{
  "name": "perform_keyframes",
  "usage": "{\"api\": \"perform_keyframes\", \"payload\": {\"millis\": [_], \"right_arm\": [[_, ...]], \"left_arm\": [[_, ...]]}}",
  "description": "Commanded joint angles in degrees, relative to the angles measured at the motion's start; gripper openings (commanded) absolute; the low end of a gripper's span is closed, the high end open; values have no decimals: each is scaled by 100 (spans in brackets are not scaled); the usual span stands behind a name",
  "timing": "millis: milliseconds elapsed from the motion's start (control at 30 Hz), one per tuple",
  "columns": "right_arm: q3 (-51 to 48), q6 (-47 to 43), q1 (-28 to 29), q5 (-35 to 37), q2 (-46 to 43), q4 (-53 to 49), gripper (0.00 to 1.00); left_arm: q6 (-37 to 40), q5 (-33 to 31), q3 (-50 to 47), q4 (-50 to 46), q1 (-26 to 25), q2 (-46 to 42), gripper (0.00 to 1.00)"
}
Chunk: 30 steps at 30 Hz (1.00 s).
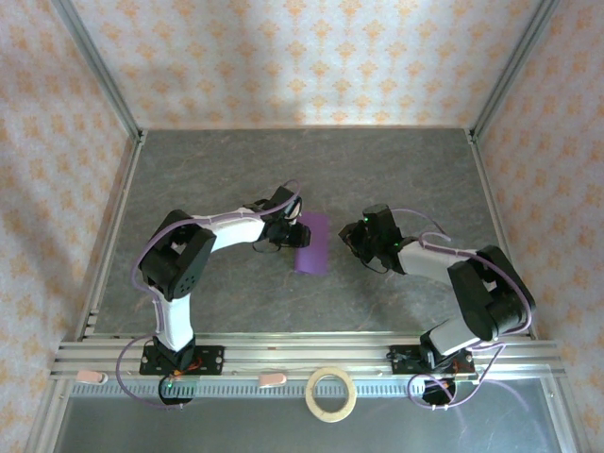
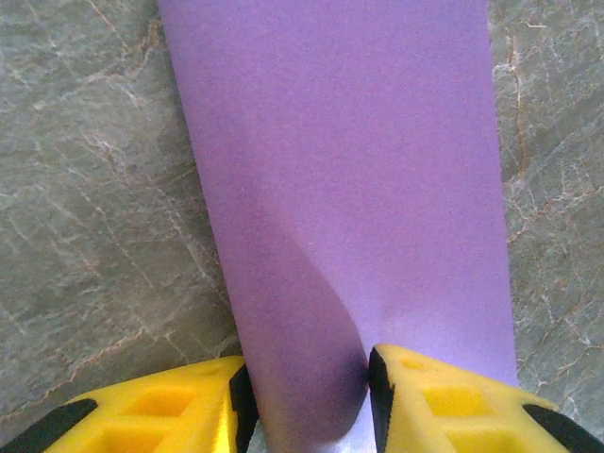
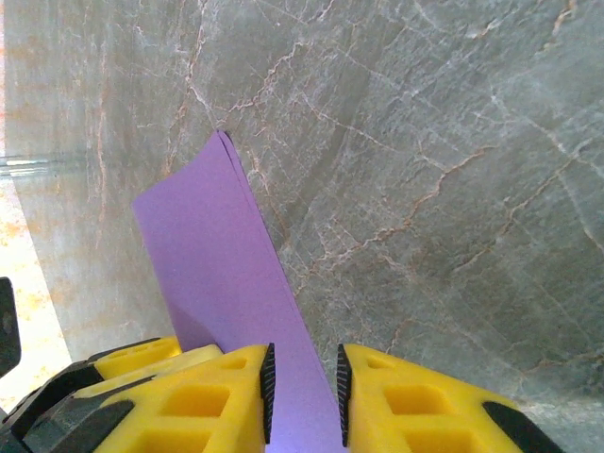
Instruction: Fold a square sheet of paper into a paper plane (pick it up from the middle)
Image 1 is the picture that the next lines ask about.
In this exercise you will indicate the purple square paper sheet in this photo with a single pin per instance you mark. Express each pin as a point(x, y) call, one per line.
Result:
point(318, 245)

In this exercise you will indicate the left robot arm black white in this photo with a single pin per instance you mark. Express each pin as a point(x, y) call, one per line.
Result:
point(231, 233)

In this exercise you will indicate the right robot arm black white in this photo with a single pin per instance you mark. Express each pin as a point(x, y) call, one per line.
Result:
point(486, 292)

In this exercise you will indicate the grey metal sheet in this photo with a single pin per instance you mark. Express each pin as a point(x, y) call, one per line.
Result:
point(236, 429)

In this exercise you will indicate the pink white clip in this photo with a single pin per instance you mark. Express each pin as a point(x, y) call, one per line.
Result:
point(271, 379)
point(89, 376)

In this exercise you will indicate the beige tape roll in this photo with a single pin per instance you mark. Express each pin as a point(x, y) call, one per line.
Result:
point(309, 394)

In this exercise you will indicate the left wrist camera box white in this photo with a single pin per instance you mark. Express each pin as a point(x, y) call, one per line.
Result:
point(293, 212)

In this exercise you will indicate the aluminium mounting rail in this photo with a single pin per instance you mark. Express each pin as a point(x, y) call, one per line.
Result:
point(307, 351)

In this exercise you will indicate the aluminium table side rail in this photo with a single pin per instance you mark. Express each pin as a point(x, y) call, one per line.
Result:
point(490, 198)
point(123, 198)

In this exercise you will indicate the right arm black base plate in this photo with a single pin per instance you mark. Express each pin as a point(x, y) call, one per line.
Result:
point(401, 363)

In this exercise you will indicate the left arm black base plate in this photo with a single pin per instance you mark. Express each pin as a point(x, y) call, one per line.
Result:
point(212, 361)

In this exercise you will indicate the aluminium corner post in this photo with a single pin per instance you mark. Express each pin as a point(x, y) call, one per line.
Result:
point(99, 66)
point(513, 66)

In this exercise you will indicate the aluminium lower frame bar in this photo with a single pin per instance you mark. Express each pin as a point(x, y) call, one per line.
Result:
point(47, 415)
point(564, 415)

